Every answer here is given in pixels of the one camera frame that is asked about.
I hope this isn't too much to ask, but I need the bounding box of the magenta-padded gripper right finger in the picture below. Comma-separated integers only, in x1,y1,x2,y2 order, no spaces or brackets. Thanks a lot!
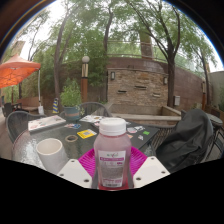
128,146,171,190

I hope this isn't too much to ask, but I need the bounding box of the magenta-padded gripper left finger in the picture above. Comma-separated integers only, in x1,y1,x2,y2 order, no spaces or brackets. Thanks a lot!
57,147,99,190

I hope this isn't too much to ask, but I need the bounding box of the pink drink bottle white cap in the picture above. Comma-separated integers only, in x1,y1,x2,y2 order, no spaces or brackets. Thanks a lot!
93,117,133,190

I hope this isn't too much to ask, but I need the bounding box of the white ceramic mug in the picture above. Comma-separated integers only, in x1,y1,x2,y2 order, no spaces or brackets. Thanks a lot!
35,137,70,175

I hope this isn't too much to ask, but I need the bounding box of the black laptop with stickers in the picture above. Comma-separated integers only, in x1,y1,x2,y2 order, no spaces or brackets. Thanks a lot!
93,119,160,149

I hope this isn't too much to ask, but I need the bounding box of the yellow card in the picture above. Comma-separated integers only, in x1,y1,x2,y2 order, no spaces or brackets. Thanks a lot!
76,128,98,140

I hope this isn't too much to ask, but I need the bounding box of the small colourful sticker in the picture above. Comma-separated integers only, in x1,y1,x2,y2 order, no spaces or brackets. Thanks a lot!
64,123,82,130

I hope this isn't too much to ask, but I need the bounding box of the black jacket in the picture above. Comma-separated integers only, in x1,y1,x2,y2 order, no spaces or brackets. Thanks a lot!
155,108,214,174

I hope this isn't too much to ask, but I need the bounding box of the white sticker sheet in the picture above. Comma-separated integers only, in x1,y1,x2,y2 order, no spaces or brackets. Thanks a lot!
79,114,106,124

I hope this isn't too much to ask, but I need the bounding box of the blue yellow striped cone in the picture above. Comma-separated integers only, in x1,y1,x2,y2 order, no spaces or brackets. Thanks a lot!
52,97,60,115

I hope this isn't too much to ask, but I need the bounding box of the green potted plant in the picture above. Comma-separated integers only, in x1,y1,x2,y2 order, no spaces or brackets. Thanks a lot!
60,78,83,122

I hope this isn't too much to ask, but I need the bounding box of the wooden bench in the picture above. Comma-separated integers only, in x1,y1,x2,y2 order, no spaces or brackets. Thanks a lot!
16,96,42,113

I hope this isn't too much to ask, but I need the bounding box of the round dark patio table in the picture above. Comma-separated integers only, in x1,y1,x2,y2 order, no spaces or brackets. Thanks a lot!
204,112,224,128

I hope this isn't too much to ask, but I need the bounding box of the black metal chair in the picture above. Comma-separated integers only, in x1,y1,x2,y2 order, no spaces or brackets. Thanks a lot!
1,101,14,118

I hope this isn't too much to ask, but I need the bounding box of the dark-trunk tree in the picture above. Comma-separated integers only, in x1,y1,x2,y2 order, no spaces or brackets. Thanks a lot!
126,0,214,108

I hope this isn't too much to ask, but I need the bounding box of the leaning thin-trunk tree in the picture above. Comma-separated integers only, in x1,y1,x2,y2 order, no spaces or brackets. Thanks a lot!
29,0,111,103

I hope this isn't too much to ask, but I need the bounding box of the orange patio umbrella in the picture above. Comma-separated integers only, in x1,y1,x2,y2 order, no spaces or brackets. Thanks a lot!
0,54,45,115

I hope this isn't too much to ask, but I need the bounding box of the brown tape ring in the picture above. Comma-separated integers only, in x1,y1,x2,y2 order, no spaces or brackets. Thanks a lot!
64,134,80,144

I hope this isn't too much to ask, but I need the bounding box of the brown lamp post white globe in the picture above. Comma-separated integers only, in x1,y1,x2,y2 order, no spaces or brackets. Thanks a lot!
81,55,91,103
201,80,208,111

